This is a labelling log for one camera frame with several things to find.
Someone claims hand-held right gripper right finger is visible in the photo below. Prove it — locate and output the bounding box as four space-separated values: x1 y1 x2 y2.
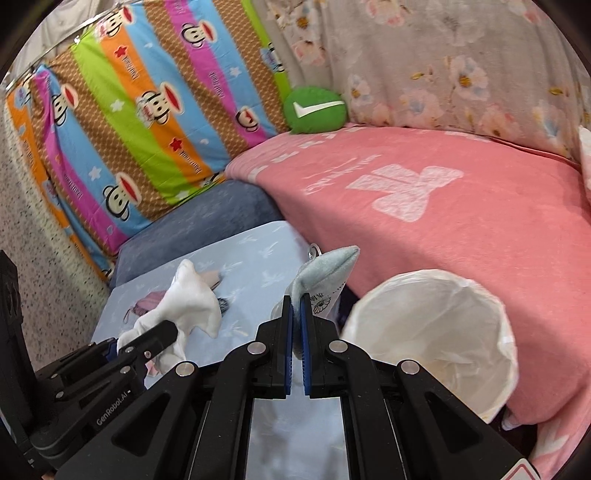
300 293 532 480

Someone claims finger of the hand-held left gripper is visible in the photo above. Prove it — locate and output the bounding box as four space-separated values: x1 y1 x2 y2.
34 338 118 388
53 322 180 402

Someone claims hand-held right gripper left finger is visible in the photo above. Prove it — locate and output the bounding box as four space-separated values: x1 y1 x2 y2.
55 295 293 480

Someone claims white fluffy cloth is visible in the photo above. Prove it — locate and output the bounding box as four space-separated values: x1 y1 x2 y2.
117 259 223 374

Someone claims pale blue plush keychain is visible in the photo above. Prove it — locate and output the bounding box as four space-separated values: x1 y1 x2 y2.
284 242 362 324

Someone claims bin with white plastic liner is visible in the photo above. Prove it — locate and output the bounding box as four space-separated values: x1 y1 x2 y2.
339 269 519 423

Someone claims blue-grey upholstered stool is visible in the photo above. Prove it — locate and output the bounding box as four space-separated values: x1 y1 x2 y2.
111 179 283 287

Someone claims pink fleece blanket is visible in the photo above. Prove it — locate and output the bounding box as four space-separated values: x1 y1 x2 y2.
225 122 591 476

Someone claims green round cushion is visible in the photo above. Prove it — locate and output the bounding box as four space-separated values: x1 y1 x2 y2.
283 85 348 136

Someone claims colourful monkey striped pillow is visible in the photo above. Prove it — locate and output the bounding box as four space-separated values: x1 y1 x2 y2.
4 0 296 280

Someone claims grey floral sheet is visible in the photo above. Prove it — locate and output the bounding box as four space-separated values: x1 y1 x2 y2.
265 0 591 162

